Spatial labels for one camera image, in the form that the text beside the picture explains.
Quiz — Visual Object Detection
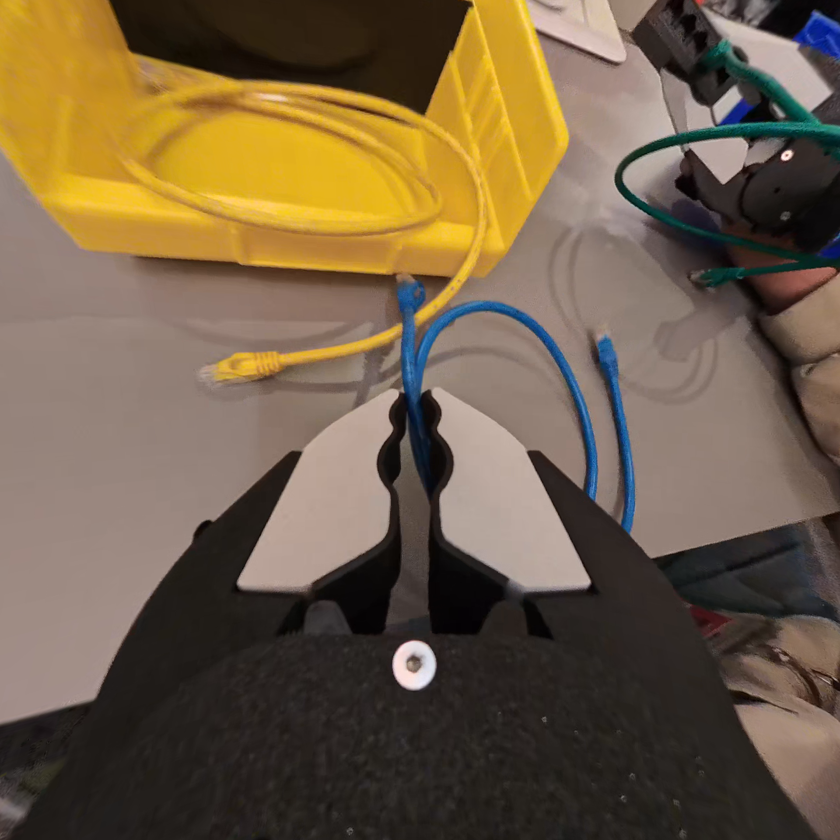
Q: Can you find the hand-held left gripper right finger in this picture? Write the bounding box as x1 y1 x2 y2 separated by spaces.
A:
422 386 593 635

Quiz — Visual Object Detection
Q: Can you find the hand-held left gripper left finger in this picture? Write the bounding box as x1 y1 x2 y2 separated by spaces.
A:
236 388 404 635

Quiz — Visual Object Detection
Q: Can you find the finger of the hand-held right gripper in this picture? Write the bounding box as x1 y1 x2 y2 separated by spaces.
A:
658 67 750 186
712 12 829 123

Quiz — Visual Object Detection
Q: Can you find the black ethernet switch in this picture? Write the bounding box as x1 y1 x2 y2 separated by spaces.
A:
632 0 731 106

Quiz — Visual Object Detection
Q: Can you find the green ethernet cable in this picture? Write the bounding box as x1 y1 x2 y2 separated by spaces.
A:
615 39 840 291

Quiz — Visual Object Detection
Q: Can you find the yellow ethernet cable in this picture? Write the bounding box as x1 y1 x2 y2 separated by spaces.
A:
121 79 490 388

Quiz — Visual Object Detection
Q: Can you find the blue ethernet cable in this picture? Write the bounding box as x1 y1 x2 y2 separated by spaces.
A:
395 274 636 534

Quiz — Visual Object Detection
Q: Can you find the yellow storage bin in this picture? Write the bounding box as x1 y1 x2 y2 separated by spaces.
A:
0 0 571 278

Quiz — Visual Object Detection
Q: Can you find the person's right hand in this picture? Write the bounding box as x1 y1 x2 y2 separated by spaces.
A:
721 225 840 314

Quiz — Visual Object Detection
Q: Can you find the wooden stand with white base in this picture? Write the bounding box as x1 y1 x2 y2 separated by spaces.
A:
525 0 627 64

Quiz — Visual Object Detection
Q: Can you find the black bin divider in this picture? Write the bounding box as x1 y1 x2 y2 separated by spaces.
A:
108 0 473 116

